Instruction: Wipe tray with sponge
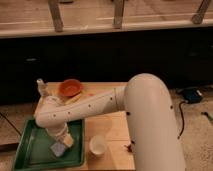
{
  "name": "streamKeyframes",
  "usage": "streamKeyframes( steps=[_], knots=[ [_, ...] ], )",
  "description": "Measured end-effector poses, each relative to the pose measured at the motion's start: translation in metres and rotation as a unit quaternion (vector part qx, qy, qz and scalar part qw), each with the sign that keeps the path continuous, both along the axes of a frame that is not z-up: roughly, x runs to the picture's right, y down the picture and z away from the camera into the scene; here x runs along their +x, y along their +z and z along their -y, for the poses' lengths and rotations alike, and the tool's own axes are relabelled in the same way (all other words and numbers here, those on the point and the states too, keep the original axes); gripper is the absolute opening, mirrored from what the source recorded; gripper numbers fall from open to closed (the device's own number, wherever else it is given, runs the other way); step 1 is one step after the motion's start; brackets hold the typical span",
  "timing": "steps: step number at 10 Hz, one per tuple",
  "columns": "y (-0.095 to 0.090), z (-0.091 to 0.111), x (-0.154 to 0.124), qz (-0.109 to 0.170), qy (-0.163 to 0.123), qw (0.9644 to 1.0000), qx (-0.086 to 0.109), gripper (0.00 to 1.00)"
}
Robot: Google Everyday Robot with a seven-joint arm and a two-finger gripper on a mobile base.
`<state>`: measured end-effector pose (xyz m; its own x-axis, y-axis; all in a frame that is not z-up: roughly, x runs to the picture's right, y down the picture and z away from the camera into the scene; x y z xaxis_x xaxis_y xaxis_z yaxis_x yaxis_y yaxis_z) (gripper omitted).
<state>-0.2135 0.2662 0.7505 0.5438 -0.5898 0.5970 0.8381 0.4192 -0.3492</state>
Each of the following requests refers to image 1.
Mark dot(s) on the wooden chair leg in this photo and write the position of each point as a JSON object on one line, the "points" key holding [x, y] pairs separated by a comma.
{"points": [[56, 16], [197, 18], [118, 13]]}

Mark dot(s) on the blue power box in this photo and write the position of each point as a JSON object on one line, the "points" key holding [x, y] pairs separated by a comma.
{"points": [[192, 95]]}

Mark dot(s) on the green plastic tray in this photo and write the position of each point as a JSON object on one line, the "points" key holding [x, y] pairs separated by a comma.
{"points": [[34, 153]]}

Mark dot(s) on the wooden chair leg right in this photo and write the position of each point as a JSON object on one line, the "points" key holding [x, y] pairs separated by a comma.
{"points": [[197, 18]]}

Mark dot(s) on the pale blue sponge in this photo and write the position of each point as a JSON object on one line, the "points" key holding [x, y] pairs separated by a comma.
{"points": [[58, 149]]}

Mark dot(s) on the white bottle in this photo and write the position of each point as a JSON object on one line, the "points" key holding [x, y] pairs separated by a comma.
{"points": [[42, 88]]}

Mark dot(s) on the orange bowl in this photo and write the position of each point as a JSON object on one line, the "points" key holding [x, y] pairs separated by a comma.
{"points": [[70, 87]]}

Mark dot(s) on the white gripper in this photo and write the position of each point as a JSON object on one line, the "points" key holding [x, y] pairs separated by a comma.
{"points": [[61, 133]]}

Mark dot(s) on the dark cabinet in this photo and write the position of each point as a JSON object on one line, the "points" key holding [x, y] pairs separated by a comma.
{"points": [[180, 57]]}

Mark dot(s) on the wooden spoon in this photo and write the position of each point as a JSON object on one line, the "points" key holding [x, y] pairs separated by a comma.
{"points": [[73, 99]]}

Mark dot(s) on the white cup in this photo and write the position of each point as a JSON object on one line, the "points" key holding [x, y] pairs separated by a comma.
{"points": [[98, 145]]}

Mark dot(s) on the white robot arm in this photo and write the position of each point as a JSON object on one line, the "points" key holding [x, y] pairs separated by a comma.
{"points": [[150, 117]]}

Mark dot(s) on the wooden chair leg left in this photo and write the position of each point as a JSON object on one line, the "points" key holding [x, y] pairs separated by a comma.
{"points": [[56, 16]]}

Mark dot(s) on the wooden chair leg middle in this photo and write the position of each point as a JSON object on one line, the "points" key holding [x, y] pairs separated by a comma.
{"points": [[118, 13]]}

